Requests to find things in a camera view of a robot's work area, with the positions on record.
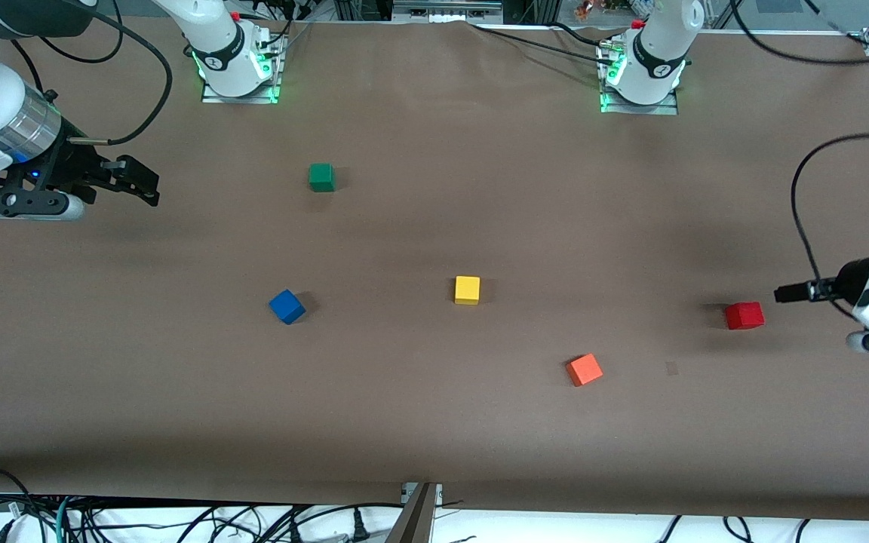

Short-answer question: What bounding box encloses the red block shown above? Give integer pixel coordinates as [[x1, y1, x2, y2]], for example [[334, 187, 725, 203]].
[[725, 302, 766, 331]]

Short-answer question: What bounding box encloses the blue block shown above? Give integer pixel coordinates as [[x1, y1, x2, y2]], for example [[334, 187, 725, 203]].
[[269, 289, 307, 326]]

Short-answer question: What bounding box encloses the orange block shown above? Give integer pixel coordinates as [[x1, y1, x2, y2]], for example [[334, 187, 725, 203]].
[[566, 353, 604, 388]]

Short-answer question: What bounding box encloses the brown table cover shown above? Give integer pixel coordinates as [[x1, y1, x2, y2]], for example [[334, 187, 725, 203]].
[[0, 15, 869, 523]]

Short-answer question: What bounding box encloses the grey metal bar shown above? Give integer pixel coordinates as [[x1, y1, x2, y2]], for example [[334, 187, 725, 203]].
[[384, 483, 437, 543]]

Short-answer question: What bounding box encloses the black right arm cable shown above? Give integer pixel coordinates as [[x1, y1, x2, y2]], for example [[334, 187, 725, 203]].
[[65, 0, 173, 146]]

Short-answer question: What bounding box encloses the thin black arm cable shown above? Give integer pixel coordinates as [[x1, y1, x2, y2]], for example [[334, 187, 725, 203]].
[[11, 39, 57, 100]]

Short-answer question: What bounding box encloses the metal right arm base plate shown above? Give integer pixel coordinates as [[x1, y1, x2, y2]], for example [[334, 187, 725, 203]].
[[201, 29, 285, 105]]

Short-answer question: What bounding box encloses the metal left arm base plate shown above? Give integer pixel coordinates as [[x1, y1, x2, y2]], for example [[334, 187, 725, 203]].
[[598, 39, 680, 116]]

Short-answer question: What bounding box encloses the short black base cable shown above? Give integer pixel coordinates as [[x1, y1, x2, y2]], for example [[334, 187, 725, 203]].
[[551, 21, 624, 51]]

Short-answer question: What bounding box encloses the silver aluminium rail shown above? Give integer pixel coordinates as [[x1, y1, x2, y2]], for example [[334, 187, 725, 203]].
[[393, 0, 503, 18]]

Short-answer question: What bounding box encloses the long black base cable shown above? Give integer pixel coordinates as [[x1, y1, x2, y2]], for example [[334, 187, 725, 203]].
[[468, 21, 618, 69]]

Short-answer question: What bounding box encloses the small metal table bracket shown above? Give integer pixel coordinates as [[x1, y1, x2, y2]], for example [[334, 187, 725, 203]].
[[402, 483, 444, 508]]

